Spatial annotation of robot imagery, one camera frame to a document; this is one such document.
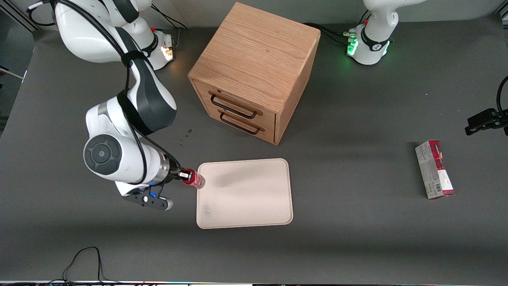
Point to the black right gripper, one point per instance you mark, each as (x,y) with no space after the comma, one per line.
(174,171)

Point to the wooden drawer cabinet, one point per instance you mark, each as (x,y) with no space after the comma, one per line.
(258,55)

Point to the grey and red carton box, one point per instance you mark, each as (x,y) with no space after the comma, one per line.
(434,169)

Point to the red coke bottle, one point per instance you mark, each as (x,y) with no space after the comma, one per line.
(197,180)

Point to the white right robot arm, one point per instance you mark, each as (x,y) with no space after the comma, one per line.
(119,159)

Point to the wooden drawer front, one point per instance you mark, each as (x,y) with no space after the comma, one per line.
(254,129)
(238,104)

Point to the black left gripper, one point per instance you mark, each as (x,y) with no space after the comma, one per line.
(485,120)

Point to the beige plastic tray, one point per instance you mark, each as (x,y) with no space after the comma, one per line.
(244,194)

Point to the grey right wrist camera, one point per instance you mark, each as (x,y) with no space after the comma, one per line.
(149,200)

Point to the aluminium frame bar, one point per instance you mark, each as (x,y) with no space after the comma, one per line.
(20,16)

